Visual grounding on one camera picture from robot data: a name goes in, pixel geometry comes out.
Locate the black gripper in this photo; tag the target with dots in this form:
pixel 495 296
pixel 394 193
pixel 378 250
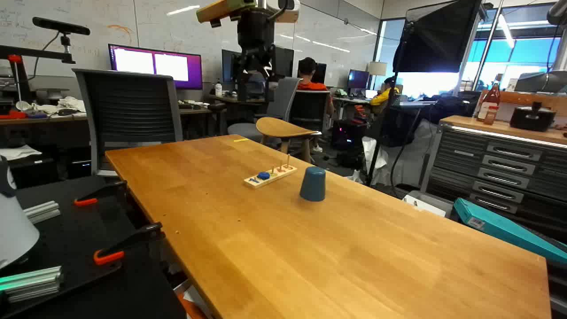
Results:
pixel 256 32

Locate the thin wooden dowel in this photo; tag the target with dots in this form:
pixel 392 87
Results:
pixel 287 162

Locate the dark computer monitor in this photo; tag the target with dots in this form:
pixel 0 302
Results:
pixel 284 62

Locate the grey fabric office chair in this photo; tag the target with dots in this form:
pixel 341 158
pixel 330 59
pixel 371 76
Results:
pixel 277 108

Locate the person in orange shirt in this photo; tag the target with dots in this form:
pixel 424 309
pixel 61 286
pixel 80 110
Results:
pixel 309 75

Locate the small round wooden table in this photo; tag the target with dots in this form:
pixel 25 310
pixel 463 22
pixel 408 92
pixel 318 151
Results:
pixel 284 128

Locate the black office chair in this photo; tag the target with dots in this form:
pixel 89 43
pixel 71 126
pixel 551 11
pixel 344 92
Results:
pixel 309 110

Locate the wooden number peg board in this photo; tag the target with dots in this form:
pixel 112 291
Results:
pixel 273 176

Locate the bright computer monitor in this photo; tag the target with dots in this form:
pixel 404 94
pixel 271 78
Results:
pixel 155 64

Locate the small blue-lit monitor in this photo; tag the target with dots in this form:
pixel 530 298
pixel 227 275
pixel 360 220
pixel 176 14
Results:
pixel 358 78

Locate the dark blue plastic cup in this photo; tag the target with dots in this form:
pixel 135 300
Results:
pixel 312 185

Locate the white table lamp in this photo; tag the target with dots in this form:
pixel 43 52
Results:
pixel 376 69

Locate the person in yellow shirt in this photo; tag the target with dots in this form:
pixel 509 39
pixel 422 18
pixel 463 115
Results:
pixel 385 94

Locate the grey mesh office chair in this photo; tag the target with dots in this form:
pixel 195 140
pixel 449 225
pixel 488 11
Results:
pixel 128 108

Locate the black light stand pole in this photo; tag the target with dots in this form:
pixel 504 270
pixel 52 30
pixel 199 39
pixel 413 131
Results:
pixel 383 126

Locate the black softbox light panel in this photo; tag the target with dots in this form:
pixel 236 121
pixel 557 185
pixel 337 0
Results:
pixel 436 36

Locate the black orange-tipped clamp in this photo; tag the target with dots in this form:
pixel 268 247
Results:
pixel 98 195
pixel 124 243

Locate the white box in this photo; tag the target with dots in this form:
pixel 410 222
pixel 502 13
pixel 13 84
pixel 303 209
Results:
pixel 426 204

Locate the red bottle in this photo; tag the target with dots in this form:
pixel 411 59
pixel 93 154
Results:
pixel 489 105

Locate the aluminium extrusion bars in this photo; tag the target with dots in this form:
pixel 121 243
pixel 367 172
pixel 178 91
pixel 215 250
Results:
pixel 43 211
pixel 32 282

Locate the black side table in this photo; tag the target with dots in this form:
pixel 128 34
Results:
pixel 77 266

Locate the grey drawer cabinet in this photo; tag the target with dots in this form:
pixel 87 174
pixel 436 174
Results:
pixel 502 170

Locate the black box device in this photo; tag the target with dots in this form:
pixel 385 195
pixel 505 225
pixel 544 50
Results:
pixel 532 117

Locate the white curved shade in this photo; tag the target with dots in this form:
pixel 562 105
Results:
pixel 15 232

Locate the teal plastic case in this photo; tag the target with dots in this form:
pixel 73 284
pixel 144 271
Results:
pixel 507 231

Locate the black stereo camera bar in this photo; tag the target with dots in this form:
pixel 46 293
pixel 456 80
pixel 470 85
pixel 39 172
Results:
pixel 61 25

